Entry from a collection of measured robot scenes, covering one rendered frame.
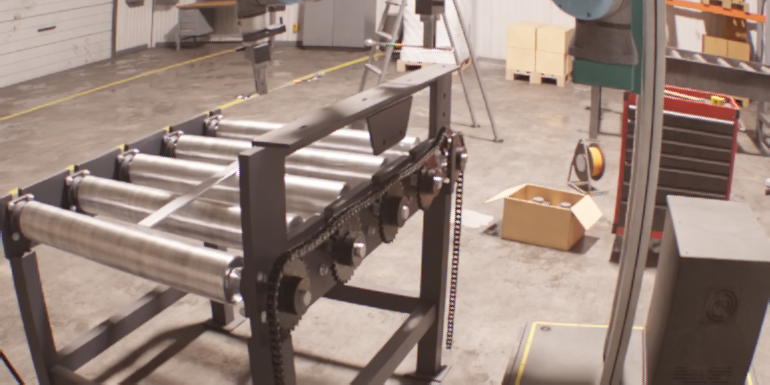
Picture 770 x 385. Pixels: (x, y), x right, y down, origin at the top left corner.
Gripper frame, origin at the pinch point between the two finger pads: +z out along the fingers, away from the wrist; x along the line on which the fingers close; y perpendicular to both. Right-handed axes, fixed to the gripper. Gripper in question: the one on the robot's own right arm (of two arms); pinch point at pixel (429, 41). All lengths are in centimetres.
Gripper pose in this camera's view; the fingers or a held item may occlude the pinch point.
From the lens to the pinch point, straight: 213.4
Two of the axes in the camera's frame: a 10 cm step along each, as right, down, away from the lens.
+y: 9.4, 1.2, -3.2
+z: -0.3, 9.6, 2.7
